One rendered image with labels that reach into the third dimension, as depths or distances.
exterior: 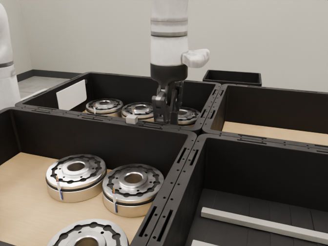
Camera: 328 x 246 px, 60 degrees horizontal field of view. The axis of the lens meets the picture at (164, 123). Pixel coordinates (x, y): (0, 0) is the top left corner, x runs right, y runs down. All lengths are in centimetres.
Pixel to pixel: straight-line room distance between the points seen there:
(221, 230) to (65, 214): 24
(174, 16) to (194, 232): 35
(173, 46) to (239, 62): 308
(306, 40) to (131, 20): 206
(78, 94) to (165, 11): 40
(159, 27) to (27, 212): 38
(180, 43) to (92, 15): 352
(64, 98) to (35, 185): 29
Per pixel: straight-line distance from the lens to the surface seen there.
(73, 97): 81
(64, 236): 41
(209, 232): 44
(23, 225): 49
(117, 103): 80
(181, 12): 53
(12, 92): 90
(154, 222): 31
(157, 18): 53
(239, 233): 45
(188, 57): 52
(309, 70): 368
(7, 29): 87
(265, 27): 354
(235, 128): 74
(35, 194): 54
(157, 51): 54
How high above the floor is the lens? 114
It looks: 25 degrees down
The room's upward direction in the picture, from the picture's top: straight up
